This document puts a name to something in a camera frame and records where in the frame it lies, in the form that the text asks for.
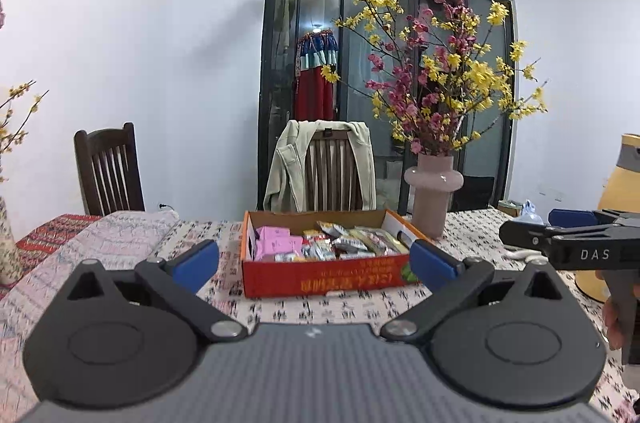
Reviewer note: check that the pink glass vase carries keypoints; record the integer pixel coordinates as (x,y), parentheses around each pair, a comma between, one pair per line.
(432,198)

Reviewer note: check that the person's right hand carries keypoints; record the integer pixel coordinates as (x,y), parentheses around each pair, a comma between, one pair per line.
(612,320)

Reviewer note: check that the yellow thermos jug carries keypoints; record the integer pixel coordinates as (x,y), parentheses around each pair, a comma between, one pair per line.
(625,193)

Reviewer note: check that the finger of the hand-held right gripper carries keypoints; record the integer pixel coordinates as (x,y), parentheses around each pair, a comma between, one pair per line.
(525,235)
(572,218)

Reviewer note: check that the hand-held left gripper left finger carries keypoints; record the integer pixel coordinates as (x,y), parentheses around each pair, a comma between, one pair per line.
(197,260)

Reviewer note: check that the yellow red flower branches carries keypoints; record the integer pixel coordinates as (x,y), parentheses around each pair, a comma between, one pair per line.
(440,103)

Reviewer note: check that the dark wooden chair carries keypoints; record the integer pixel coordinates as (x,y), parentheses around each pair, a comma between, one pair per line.
(107,173)

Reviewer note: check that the pink snack packet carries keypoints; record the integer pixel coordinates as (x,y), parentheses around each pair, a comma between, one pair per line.
(280,249)
(272,233)

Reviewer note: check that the orange cardboard box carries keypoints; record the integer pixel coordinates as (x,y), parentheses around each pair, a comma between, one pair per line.
(325,280)

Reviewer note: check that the blue white plastic packet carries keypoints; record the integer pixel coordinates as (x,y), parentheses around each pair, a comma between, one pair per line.
(531,215)

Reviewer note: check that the brown slatted wooden chair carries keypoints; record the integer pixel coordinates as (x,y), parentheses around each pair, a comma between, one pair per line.
(330,173)

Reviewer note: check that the red blue hanging garment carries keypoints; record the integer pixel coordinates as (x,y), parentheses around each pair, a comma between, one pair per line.
(315,93)

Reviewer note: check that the floral patterned vase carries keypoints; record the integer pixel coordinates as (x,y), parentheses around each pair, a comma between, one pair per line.
(7,248)

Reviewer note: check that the heap of assorted snack packets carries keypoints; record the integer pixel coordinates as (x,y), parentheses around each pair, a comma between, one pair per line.
(350,243)

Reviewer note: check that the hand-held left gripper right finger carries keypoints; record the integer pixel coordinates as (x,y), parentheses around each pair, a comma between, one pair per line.
(432,263)

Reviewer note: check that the calligraphy printed tablecloth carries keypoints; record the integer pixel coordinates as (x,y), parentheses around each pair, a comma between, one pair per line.
(310,308)

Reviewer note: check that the red patterned cloth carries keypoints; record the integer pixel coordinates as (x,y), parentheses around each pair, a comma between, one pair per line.
(45,238)

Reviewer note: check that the thin yellow flower branches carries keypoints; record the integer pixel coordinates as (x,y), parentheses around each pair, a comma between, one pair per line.
(14,92)

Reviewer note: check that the small pale box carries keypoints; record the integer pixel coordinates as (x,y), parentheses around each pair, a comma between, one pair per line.
(510,207)

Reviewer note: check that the beige jacket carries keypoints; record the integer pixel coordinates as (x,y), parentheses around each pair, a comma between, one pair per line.
(285,163)

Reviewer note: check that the pink quilted blanket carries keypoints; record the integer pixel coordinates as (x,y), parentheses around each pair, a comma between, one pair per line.
(100,238)

